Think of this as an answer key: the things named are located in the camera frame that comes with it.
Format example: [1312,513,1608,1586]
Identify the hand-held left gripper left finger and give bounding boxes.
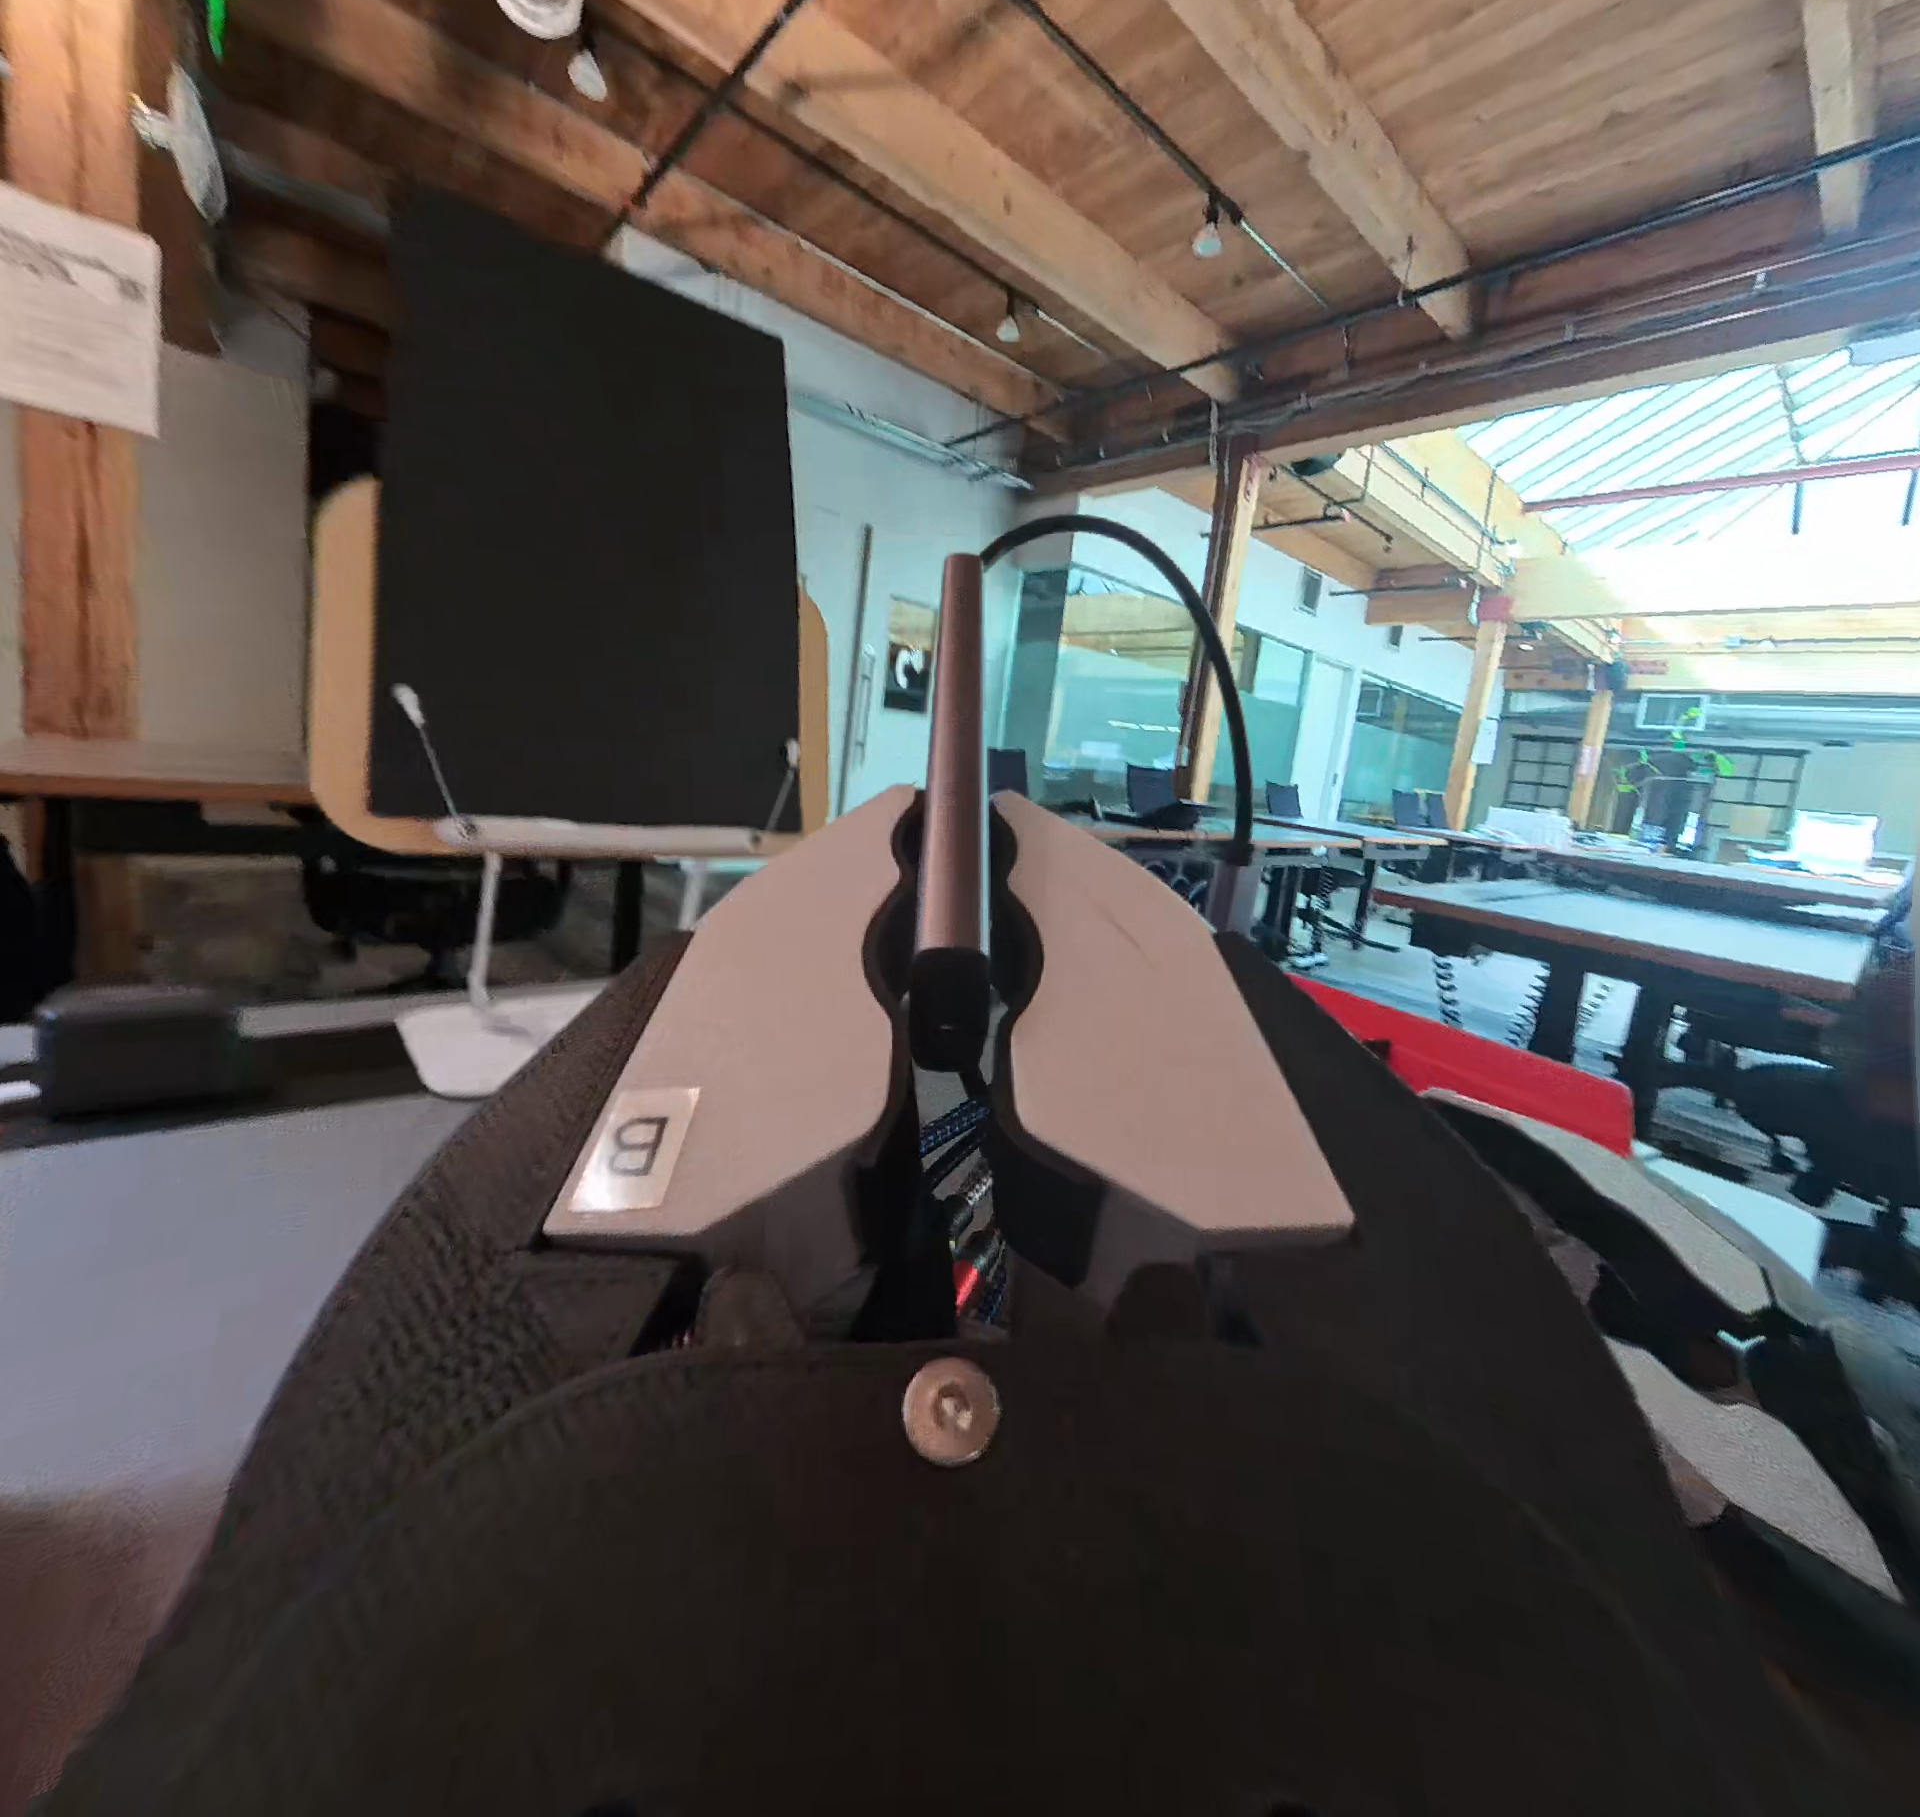
[541,784,918,1265]

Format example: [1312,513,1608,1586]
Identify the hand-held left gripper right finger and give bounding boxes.
[990,791,1357,1293]

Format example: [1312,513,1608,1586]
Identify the grey usb hub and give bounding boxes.
[903,553,1005,1072]

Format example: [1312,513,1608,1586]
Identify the red plastic bin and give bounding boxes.
[1287,969,1637,1160]

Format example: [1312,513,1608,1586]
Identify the white tabletop stand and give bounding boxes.
[394,684,804,1099]

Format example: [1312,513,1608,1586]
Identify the row of wooden top desks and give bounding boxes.
[990,783,1920,1099]

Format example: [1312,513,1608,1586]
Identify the paper notice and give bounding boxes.
[0,181,163,440]

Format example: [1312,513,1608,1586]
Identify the bundle of usb cables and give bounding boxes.
[916,1097,1008,1323]

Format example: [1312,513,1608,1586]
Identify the black board wooden frame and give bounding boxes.
[307,189,831,858]

